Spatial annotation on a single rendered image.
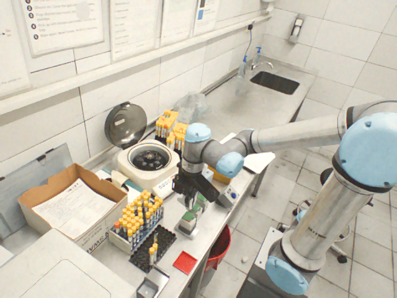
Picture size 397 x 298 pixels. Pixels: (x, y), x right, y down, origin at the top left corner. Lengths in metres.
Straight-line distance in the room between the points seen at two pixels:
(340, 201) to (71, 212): 0.89
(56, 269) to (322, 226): 0.60
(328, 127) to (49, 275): 0.72
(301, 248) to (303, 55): 2.57
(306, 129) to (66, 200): 0.89
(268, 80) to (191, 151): 2.16
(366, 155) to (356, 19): 2.53
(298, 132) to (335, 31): 2.35
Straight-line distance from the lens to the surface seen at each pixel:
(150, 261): 0.98
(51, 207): 1.15
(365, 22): 3.01
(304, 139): 0.73
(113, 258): 1.05
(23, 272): 0.73
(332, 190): 0.61
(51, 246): 0.75
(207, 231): 1.12
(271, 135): 0.76
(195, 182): 0.86
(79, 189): 1.18
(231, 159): 0.72
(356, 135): 0.52
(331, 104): 3.20
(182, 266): 1.02
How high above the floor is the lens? 1.78
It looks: 37 degrees down
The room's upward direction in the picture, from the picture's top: 10 degrees clockwise
